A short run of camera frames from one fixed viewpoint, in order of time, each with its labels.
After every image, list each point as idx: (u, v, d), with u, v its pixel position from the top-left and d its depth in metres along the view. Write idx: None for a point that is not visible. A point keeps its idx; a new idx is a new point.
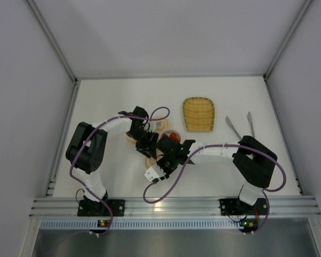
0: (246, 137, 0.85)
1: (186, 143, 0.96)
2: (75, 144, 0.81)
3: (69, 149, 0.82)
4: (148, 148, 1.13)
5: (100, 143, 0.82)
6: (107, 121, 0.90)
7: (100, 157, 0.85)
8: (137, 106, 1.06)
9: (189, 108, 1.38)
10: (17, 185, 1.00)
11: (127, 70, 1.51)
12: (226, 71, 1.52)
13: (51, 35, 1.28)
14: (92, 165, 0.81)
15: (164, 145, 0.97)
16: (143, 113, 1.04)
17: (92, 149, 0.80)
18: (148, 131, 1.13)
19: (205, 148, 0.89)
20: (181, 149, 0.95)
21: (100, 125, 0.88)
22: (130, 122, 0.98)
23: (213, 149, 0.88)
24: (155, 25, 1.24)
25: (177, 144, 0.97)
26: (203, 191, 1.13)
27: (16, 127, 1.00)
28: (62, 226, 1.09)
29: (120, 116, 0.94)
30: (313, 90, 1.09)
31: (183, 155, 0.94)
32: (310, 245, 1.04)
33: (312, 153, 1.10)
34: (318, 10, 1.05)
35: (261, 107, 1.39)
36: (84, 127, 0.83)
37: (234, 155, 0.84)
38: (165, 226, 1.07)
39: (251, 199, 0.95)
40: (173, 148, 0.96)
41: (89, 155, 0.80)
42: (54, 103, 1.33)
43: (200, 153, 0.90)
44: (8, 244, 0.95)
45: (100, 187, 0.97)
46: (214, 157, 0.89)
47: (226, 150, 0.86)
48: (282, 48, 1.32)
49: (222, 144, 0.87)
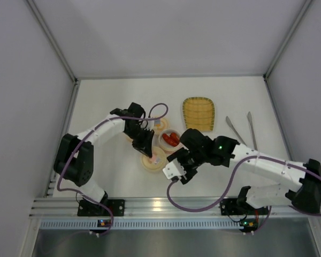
0: (312, 160, 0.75)
1: (226, 141, 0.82)
2: (62, 159, 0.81)
3: (56, 163, 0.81)
4: (144, 147, 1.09)
5: (87, 156, 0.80)
6: (94, 128, 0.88)
7: (89, 169, 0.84)
8: (134, 103, 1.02)
9: (189, 108, 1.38)
10: (17, 185, 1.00)
11: (127, 70, 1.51)
12: (226, 71, 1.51)
13: (51, 34, 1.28)
14: (81, 179, 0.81)
15: (194, 140, 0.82)
16: (138, 110, 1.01)
17: (79, 161, 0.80)
18: (145, 129, 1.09)
19: (259, 158, 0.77)
20: (219, 148, 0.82)
21: (88, 134, 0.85)
22: (123, 122, 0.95)
23: (273, 164, 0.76)
24: (155, 25, 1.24)
25: (207, 138, 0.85)
26: (203, 191, 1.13)
27: (16, 126, 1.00)
28: (62, 226, 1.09)
29: (109, 119, 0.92)
30: (313, 90, 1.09)
31: (221, 155, 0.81)
32: (310, 244, 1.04)
33: (312, 153, 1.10)
34: (318, 10, 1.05)
35: (261, 107, 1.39)
36: (68, 140, 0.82)
37: (301, 180, 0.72)
38: (165, 226, 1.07)
39: (257, 203, 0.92)
40: (204, 143, 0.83)
41: (76, 167, 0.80)
42: (55, 103, 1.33)
43: (252, 163, 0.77)
44: (9, 244, 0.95)
45: (98, 189, 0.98)
46: (266, 172, 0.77)
47: (289, 171, 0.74)
48: (282, 48, 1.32)
49: (285, 163, 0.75)
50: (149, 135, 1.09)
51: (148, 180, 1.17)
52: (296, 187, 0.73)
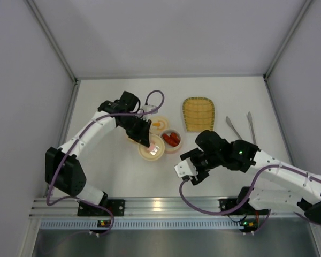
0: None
1: (246, 146, 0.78)
2: (50, 173, 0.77)
3: (46, 176, 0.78)
4: (140, 139, 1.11)
5: (74, 172, 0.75)
6: (79, 137, 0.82)
7: (79, 180, 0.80)
8: (126, 92, 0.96)
9: (189, 108, 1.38)
10: (17, 186, 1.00)
11: (127, 70, 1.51)
12: (227, 71, 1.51)
13: (51, 34, 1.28)
14: (73, 190, 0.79)
15: (213, 143, 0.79)
16: (130, 98, 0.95)
17: (67, 176, 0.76)
18: (141, 119, 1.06)
19: (281, 168, 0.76)
20: (238, 152, 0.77)
21: (73, 145, 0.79)
22: (114, 119, 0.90)
23: (295, 175, 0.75)
24: (155, 25, 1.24)
25: (225, 142, 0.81)
26: (203, 191, 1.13)
27: (16, 126, 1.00)
28: (62, 226, 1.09)
29: (96, 120, 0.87)
30: (313, 90, 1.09)
31: (240, 160, 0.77)
32: (310, 244, 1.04)
33: (312, 153, 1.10)
34: (318, 10, 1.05)
35: (261, 107, 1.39)
36: (52, 155, 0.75)
37: None
38: (165, 226, 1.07)
39: (260, 205, 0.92)
40: (221, 147, 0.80)
41: (65, 181, 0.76)
42: (55, 103, 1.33)
43: (273, 172, 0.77)
44: (8, 244, 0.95)
45: (97, 190, 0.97)
46: (286, 182, 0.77)
47: (311, 184, 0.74)
48: (282, 48, 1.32)
49: (307, 174, 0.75)
50: (145, 126, 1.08)
51: (148, 180, 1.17)
52: (315, 201, 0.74)
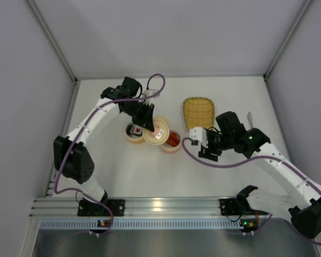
0: None
1: (258, 135, 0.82)
2: (59, 160, 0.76)
3: (56, 164, 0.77)
4: (146, 123, 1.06)
5: (82, 158, 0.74)
6: (84, 125, 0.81)
7: (89, 166, 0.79)
8: (127, 77, 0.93)
9: (189, 108, 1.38)
10: (17, 186, 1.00)
11: (127, 70, 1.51)
12: (227, 71, 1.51)
13: (51, 34, 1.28)
14: (83, 176, 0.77)
15: (229, 122, 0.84)
16: (132, 83, 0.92)
17: (75, 164, 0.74)
18: (144, 104, 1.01)
19: (281, 163, 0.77)
20: (249, 138, 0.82)
21: (78, 135, 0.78)
22: (117, 105, 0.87)
23: (292, 174, 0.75)
24: (155, 25, 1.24)
25: (242, 127, 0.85)
26: (203, 191, 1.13)
27: (16, 127, 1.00)
28: (62, 226, 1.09)
29: (99, 107, 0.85)
30: (313, 91, 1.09)
31: (246, 144, 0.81)
32: (309, 245, 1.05)
33: (312, 153, 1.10)
34: (318, 10, 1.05)
35: (261, 107, 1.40)
36: (60, 143, 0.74)
37: (312, 200, 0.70)
38: (166, 226, 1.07)
39: (257, 206, 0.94)
40: (235, 129, 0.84)
41: (73, 167, 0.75)
42: (54, 103, 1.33)
43: (272, 164, 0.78)
44: (8, 244, 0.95)
45: (98, 188, 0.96)
46: (282, 179, 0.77)
47: (305, 188, 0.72)
48: (282, 48, 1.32)
49: (305, 179, 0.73)
50: (149, 111, 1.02)
51: (148, 179, 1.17)
52: (303, 205, 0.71)
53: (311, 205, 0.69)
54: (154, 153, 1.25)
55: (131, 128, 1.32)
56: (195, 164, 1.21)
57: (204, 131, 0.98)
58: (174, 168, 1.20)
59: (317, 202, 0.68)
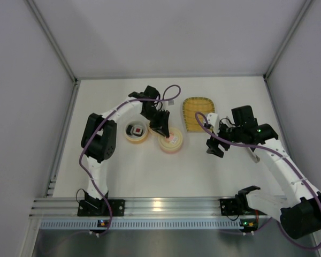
0: None
1: (268, 131, 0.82)
2: (88, 134, 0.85)
3: (83, 138, 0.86)
4: (161, 126, 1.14)
5: (111, 133, 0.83)
6: (116, 109, 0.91)
7: (112, 146, 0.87)
8: (149, 85, 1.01)
9: (189, 108, 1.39)
10: (17, 186, 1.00)
11: (127, 70, 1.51)
12: (227, 71, 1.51)
13: (51, 34, 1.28)
14: (105, 154, 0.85)
15: (243, 114, 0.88)
16: (154, 92, 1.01)
17: (104, 138, 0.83)
18: (160, 111, 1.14)
19: (282, 159, 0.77)
20: (257, 130, 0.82)
21: (110, 114, 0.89)
22: (141, 105, 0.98)
23: (291, 171, 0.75)
24: (155, 25, 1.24)
25: (255, 121, 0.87)
26: (204, 191, 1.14)
27: (15, 127, 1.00)
28: (62, 226, 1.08)
29: (129, 100, 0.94)
30: (313, 91, 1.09)
31: (252, 135, 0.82)
32: (309, 243, 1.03)
33: (313, 153, 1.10)
34: (318, 10, 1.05)
35: (261, 107, 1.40)
36: (94, 119, 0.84)
37: (303, 198, 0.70)
38: (165, 226, 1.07)
39: (257, 208, 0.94)
40: (247, 121, 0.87)
41: (101, 143, 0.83)
42: (55, 103, 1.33)
43: (274, 158, 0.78)
44: (8, 245, 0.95)
45: (104, 183, 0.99)
46: (280, 174, 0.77)
47: (300, 186, 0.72)
48: (282, 48, 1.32)
49: (302, 178, 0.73)
50: (165, 115, 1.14)
51: (149, 179, 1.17)
52: (293, 203, 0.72)
53: (299, 203, 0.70)
54: (155, 153, 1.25)
55: (131, 128, 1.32)
56: (195, 164, 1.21)
57: (219, 121, 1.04)
58: (174, 168, 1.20)
59: (306, 201, 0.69)
